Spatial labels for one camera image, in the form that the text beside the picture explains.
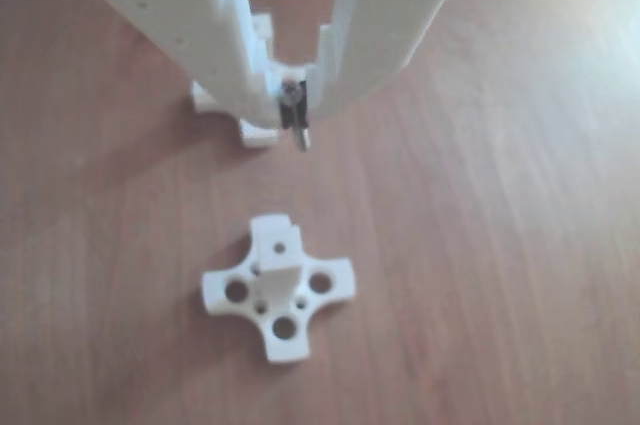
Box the small metal screw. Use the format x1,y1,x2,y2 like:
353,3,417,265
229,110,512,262
280,75,312,152

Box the white cross-base post stand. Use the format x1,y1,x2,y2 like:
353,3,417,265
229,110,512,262
191,13,280,150
200,213,360,365

